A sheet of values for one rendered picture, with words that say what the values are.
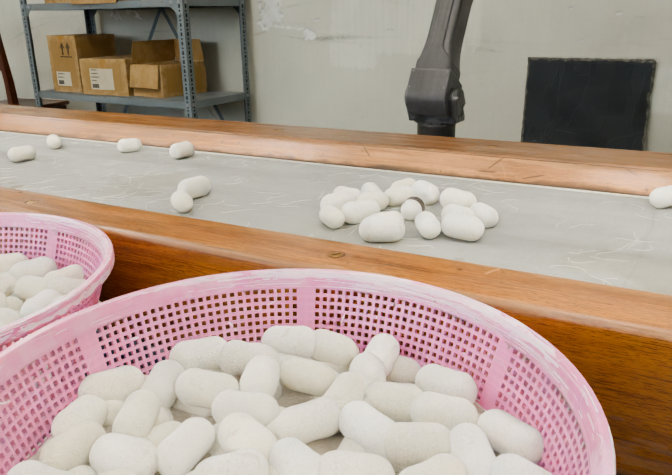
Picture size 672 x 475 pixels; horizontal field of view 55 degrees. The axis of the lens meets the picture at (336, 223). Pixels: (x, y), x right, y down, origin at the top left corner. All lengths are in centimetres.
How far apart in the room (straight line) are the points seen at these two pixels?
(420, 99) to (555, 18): 165
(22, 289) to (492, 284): 32
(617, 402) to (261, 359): 19
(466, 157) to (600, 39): 189
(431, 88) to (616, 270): 59
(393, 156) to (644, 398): 48
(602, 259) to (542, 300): 15
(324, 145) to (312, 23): 226
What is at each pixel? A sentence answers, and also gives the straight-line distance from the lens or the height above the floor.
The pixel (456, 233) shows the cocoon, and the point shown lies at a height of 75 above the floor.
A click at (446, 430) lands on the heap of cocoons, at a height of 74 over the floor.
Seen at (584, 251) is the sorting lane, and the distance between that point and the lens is 53.
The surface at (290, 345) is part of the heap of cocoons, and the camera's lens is 37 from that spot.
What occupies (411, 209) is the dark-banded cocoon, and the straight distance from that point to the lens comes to 57.
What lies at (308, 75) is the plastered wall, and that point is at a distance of 309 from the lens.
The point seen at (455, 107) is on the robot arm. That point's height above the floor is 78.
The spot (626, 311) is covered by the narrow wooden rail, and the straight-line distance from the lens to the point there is 38.
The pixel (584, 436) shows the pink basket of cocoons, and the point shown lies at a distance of 28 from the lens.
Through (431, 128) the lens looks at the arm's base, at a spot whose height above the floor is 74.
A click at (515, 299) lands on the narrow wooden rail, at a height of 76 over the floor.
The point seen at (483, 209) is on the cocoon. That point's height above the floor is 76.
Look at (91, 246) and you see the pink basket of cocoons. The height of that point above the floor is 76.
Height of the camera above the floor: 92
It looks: 18 degrees down
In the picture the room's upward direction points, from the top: 1 degrees counter-clockwise
